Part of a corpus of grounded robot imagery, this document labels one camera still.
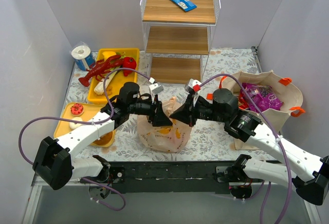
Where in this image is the banana print plastic bag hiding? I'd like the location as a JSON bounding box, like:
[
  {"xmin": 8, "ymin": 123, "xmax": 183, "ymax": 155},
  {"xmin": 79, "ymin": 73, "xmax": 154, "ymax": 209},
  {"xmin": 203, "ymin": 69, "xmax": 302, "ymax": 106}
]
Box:
[{"xmin": 136, "ymin": 96, "xmax": 192, "ymax": 154}]

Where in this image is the red candy bag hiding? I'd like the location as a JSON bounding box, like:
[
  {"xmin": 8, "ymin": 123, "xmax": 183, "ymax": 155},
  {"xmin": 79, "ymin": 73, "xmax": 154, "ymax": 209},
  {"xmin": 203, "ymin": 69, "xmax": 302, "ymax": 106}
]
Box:
[{"xmin": 238, "ymin": 91, "xmax": 249, "ymax": 109}]

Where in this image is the beige canvas tote bag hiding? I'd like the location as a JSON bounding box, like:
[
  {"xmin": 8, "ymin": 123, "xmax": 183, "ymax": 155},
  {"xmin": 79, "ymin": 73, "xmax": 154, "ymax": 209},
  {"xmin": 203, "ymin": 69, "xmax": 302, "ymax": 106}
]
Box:
[{"xmin": 220, "ymin": 70, "xmax": 306, "ymax": 151}]

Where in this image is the purple snack bag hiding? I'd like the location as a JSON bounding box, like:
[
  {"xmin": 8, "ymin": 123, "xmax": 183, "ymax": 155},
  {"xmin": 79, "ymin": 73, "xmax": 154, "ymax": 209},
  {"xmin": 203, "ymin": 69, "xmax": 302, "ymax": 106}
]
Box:
[{"xmin": 241, "ymin": 83, "xmax": 284, "ymax": 113}]

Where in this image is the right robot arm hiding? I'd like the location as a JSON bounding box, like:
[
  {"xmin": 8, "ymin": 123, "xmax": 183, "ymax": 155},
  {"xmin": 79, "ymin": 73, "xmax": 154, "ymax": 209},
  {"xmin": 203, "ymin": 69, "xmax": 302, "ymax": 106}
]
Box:
[{"xmin": 170, "ymin": 88, "xmax": 328, "ymax": 206}]

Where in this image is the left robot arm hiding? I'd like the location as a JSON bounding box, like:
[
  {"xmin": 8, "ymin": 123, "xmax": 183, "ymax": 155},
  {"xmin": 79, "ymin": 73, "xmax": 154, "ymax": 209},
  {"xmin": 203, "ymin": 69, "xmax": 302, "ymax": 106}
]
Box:
[{"xmin": 32, "ymin": 82, "xmax": 172, "ymax": 190}]

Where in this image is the floral table mat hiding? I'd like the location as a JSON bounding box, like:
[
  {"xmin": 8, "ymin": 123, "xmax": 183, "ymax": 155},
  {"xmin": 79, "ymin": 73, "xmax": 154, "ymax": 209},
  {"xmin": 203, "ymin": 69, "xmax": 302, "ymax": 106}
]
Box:
[{"xmin": 64, "ymin": 48, "xmax": 274, "ymax": 161}]

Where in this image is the yellow vegetable bin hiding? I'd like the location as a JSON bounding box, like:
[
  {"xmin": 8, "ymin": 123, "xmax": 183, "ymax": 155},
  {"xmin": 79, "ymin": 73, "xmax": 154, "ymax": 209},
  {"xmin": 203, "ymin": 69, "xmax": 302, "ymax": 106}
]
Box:
[{"xmin": 87, "ymin": 48, "xmax": 140, "ymax": 104}]

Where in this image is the white leek stalk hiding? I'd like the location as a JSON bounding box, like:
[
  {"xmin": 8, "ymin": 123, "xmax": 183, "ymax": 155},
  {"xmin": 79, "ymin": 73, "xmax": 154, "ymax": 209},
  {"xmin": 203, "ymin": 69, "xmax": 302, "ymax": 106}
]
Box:
[{"xmin": 94, "ymin": 71, "xmax": 118, "ymax": 95}]

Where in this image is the red bell pepper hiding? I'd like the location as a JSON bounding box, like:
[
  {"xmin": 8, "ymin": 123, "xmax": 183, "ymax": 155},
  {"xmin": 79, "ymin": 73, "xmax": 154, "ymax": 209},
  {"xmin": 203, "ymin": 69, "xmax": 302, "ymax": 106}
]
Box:
[{"xmin": 122, "ymin": 57, "xmax": 137, "ymax": 77}]

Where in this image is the yellow flat tray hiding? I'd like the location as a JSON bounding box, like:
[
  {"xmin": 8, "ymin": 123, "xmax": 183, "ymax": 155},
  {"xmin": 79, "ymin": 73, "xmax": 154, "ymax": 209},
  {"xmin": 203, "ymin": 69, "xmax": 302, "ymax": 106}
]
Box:
[{"xmin": 53, "ymin": 102, "xmax": 116, "ymax": 147}]

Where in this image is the red toy lobster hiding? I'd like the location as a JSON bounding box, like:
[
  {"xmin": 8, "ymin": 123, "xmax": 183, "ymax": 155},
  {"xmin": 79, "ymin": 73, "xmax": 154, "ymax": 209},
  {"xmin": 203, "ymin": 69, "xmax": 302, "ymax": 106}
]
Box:
[{"xmin": 78, "ymin": 54, "xmax": 123, "ymax": 87}]

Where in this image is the red frosted donut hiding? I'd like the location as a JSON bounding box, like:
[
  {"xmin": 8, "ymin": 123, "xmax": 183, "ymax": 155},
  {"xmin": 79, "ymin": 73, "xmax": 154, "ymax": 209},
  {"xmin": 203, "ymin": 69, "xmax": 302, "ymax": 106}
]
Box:
[{"xmin": 70, "ymin": 103, "xmax": 84, "ymax": 116}]

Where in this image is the blue wrapped paper roll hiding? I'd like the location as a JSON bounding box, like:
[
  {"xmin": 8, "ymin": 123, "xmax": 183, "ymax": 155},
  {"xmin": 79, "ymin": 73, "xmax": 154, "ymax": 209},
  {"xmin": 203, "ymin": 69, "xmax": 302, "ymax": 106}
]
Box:
[{"xmin": 70, "ymin": 42, "xmax": 96, "ymax": 71}]

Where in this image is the blue snack packet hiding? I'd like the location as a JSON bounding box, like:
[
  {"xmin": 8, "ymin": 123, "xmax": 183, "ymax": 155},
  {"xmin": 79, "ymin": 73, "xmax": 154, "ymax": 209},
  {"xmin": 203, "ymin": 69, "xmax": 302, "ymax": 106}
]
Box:
[{"xmin": 170, "ymin": 0, "xmax": 197, "ymax": 12}]

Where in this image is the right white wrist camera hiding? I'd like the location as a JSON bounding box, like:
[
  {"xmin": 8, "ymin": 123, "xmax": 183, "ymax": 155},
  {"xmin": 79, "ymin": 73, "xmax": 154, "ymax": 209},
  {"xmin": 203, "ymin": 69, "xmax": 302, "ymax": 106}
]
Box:
[{"xmin": 185, "ymin": 79, "xmax": 201, "ymax": 106}]

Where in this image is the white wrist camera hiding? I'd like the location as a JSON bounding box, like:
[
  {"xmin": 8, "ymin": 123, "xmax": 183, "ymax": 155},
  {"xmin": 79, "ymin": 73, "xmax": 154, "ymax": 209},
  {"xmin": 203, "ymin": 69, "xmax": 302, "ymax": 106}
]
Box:
[
  {"xmin": 185, "ymin": 79, "xmax": 201, "ymax": 106},
  {"xmin": 149, "ymin": 77, "xmax": 164, "ymax": 103}
]

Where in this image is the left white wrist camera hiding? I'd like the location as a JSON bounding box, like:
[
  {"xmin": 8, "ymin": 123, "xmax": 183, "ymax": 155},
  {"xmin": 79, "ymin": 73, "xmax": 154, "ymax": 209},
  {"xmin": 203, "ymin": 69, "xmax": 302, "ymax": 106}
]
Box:
[{"xmin": 149, "ymin": 77, "xmax": 164, "ymax": 103}]

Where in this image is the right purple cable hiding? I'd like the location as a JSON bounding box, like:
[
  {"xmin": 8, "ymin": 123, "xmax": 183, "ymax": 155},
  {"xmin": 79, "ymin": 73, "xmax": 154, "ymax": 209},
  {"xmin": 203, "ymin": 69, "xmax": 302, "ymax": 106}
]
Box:
[{"xmin": 199, "ymin": 73, "xmax": 294, "ymax": 224}]

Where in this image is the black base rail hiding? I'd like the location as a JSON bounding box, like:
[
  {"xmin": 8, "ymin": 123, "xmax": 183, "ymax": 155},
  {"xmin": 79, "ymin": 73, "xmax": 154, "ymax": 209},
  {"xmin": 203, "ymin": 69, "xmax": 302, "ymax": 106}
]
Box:
[{"xmin": 79, "ymin": 160, "xmax": 258, "ymax": 194}]

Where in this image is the white ring donut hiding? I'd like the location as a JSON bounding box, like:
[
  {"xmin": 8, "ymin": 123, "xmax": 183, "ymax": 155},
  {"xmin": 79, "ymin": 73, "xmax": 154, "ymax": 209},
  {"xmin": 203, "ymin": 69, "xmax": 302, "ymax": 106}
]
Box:
[{"xmin": 69, "ymin": 117, "xmax": 83, "ymax": 130}]

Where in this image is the white wire wooden shelf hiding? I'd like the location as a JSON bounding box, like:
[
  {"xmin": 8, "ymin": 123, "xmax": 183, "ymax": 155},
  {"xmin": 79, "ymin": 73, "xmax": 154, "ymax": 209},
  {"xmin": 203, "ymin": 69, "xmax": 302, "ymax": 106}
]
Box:
[{"xmin": 140, "ymin": 0, "xmax": 221, "ymax": 84}]

